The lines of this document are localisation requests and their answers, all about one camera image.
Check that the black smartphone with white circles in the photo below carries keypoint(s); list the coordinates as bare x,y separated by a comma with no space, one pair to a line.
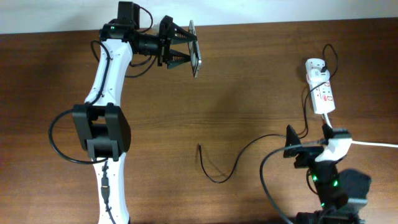
195,55

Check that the white USB charger plug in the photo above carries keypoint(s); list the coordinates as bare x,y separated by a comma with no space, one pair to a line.
316,76

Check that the white power strip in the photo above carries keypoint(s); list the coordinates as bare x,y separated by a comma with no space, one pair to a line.
322,97

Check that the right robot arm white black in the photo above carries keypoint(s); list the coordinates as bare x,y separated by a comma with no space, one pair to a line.
341,194

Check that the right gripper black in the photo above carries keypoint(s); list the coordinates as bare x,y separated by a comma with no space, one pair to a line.
307,154

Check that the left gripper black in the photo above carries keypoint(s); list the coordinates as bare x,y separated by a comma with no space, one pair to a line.
169,38

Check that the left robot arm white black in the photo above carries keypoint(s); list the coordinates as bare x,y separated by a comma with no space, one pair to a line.
102,128

